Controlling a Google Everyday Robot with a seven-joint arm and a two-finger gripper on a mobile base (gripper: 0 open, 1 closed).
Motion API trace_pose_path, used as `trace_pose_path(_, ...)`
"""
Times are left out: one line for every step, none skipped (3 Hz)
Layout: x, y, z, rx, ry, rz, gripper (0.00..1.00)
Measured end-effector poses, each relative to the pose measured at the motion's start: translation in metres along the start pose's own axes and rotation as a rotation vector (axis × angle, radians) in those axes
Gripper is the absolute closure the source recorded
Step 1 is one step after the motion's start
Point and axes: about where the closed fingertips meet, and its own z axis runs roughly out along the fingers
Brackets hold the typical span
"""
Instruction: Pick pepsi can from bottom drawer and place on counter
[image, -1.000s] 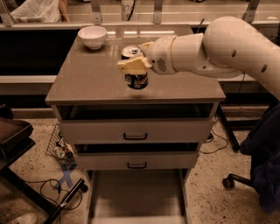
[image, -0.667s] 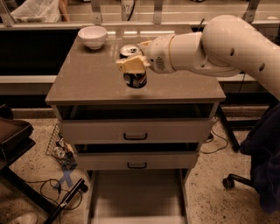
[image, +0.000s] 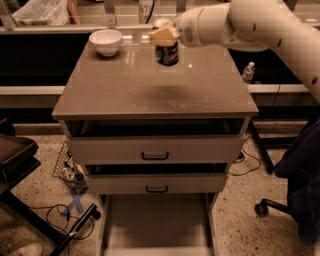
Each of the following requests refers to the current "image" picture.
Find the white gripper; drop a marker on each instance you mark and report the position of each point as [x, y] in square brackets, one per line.
[187, 28]

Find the pepsi can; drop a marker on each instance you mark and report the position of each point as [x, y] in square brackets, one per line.
[167, 56]

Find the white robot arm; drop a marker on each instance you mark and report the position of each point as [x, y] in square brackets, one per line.
[250, 25]

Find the grey drawer cabinet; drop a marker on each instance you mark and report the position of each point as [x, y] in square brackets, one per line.
[133, 85]

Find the open bottom drawer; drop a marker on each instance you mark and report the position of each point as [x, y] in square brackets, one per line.
[156, 225]

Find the white ceramic bowl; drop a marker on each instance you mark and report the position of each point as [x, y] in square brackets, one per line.
[106, 42]

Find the clear plastic water bottle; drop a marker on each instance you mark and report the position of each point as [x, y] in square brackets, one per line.
[248, 73]

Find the white plastic bag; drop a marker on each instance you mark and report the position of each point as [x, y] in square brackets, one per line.
[47, 12]

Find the office chair with dark jacket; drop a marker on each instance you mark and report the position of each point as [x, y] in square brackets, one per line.
[300, 166]

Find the black bar on floor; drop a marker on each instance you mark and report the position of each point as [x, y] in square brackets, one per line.
[91, 214]

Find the dark brown chair left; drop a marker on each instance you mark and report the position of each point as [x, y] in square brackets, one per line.
[17, 161]

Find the white shoe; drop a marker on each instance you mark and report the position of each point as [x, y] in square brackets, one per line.
[33, 249]

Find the top drawer with handle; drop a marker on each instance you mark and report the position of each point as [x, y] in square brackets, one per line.
[155, 141]

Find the drawer with handle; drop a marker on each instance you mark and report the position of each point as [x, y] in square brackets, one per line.
[156, 178]
[155, 141]

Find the middle drawer with handle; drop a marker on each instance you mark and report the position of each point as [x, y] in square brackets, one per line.
[156, 178]

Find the wire basket with items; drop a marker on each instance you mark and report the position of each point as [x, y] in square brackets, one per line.
[68, 171]

